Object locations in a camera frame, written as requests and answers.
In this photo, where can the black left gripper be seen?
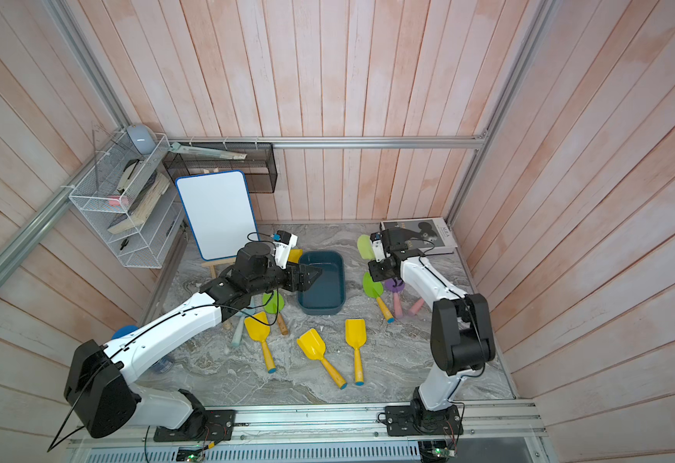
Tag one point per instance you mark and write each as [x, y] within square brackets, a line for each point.
[303, 284]

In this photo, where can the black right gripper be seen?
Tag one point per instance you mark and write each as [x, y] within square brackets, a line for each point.
[375, 275]

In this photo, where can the teal plastic storage box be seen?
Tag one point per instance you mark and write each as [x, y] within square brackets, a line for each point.
[327, 295]

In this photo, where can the light green shovel wooden handle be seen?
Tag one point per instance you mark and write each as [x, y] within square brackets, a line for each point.
[364, 245]

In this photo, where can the purple shovel with pink handle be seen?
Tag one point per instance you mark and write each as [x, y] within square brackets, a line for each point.
[396, 286]

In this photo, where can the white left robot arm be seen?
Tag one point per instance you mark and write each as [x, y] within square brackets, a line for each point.
[101, 387]

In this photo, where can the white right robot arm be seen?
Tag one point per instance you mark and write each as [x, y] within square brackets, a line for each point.
[461, 335]

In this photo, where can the black and white book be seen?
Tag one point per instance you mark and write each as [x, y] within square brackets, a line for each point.
[430, 235]

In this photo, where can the yellow plastic scoop middle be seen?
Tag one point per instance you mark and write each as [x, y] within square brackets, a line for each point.
[314, 348]

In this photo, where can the yellow plastic scoop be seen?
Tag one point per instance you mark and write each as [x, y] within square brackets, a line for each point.
[258, 329]
[314, 348]
[355, 335]

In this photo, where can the yellow plastic scoop right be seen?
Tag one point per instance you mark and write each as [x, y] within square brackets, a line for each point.
[355, 335]

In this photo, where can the yellow plastic scoop left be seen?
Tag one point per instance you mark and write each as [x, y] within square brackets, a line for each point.
[258, 329]

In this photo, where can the wooden easel stand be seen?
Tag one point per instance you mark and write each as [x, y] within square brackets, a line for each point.
[213, 265]

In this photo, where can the grey blue trowel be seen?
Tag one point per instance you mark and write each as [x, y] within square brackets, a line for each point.
[238, 333]

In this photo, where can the blue framed whiteboard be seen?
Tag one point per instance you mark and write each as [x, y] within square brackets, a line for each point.
[219, 211]

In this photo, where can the blue lid pen jar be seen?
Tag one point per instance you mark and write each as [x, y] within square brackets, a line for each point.
[124, 331]

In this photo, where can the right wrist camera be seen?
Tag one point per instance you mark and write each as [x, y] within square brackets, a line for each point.
[377, 246]

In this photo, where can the yellow shovel with wooden handle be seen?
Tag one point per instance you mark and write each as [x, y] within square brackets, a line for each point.
[295, 255]

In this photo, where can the green trowel with wooden handle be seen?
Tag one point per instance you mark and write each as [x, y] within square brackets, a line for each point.
[273, 303]

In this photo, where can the green trowel with yellow handle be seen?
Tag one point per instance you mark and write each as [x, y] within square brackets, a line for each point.
[374, 290]

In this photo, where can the black wire basket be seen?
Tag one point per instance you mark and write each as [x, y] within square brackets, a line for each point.
[255, 160]

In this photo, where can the white wire mesh shelf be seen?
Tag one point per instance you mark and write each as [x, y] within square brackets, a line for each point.
[130, 201]

